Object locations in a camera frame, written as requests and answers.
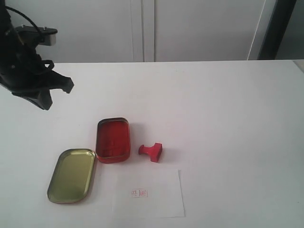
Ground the white cabinet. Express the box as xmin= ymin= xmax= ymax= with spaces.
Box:
xmin=6 ymin=0 xmax=275 ymax=63

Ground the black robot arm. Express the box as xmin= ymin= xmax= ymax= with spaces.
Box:
xmin=0 ymin=0 xmax=74 ymax=110

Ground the gold tin lid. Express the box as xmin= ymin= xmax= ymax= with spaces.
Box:
xmin=47 ymin=149 xmax=95 ymax=204

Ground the black camera cable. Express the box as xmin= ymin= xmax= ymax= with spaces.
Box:
xmin=5 ymin=5 xmax=42 ymax=36

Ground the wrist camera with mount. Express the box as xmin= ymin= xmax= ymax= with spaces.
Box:
xmin=15 ymin=25 xmax=58 ymax=47

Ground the red ink pad tin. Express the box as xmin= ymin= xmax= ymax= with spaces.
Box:
xmin=95 ymin=117 xmax=131 ymax=164

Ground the white paper sheet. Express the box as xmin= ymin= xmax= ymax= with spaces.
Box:
xmin=112 ymin=169 xmax=185 ymax=219

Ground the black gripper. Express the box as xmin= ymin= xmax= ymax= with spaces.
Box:
xmin=0 ymin=45 xmax=74 ymax=110

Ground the red rubber stamp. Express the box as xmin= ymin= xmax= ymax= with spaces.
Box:
xmin=138 ymin=143 xmax=162 ymax=163

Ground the dark vertical post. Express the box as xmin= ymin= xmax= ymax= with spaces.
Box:
xmin=257 ymin=0 xmax=297 ymax=60

